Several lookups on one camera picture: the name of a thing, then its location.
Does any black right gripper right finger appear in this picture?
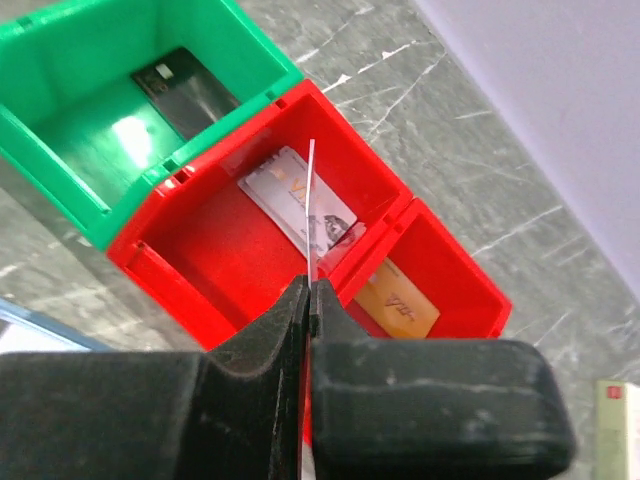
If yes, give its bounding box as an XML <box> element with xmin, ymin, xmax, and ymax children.
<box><xmin>309</xmin><ymin>280</ymin><xmax>576</xmax><ymax>479</ymax></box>

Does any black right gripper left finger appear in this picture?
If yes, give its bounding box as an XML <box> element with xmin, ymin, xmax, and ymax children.
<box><xmin>1</xmin><ymin>276</ymin><xmax>308</xmax><ymax>479</ymax></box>

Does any red plastic bin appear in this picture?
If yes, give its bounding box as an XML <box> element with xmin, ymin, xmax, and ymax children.
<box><xmin>105</xmin><ymin>79</ymin><xmax>415</xmax><ymax>451</ymax></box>
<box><xmin>329</xmin><ymin>199</ymin><xmax>512</xmax><ymax>339</ymax></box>

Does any blue card holder wallet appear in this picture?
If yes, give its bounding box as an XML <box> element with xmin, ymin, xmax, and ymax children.
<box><xmin>1</xmin><ymin>299</ymin><xmax>112</xmax><ymax>354</ymax></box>

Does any white stripe card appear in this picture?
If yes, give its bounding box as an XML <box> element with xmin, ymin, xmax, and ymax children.
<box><xmin>238</xmin><ymin>146</ymin><xmax>366</xmax><ymax>264</ymax></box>
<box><xmin>305</xmin><ymin>138</ymin><xmax>319</xmax><ymax>287</ymax></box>

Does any green plastic bin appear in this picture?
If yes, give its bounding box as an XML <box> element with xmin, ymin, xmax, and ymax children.
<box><xmin>1</xmin><ymin>1</ymin><xmax>303</xmax><ymax>250</ymax></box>

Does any gold credit card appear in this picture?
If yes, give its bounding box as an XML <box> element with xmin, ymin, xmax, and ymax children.
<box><xmin>348</xmin><ymin>259</ymin><xmax>441</xmax><ymax>339</ymax></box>

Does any small white card box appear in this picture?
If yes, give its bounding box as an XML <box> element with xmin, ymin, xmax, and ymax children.
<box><xmin>595</xmin><ymin>380</ymin><xmax>639</xmax><ymax>480</ymax></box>

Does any black credit card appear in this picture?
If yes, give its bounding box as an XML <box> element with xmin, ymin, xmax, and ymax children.
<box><xmin>131</xmin><ymin>47</ymin><xmax>241</xmax><ymax>141</ymax></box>

